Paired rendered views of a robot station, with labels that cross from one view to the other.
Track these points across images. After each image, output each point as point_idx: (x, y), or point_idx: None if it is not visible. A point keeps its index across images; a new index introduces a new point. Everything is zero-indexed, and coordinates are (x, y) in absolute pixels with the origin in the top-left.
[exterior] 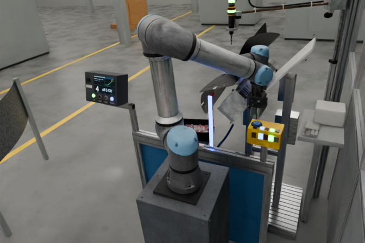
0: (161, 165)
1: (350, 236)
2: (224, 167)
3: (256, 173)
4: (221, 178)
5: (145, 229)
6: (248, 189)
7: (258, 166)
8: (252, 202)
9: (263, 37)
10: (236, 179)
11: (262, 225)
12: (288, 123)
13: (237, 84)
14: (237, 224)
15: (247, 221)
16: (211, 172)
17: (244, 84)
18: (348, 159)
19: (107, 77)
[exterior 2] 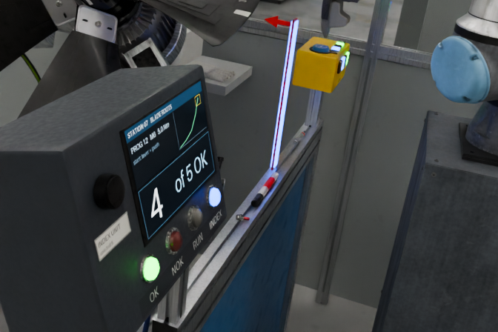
0: (471, 172)
1: (408, 127)
2: (433, 114)
3: None
4: (464, 119)
5: None
6: (293, 212)
7: (315, 140)
8: (290, 236)
9: None
10: (287, 210)
11: (295, 268)
12: None
13: (127, 26)
14: (270, 321)
15: (280, 290)
16: (454, 124)
17: (155, 16)
18: (256, 89)
19: (180, 99)
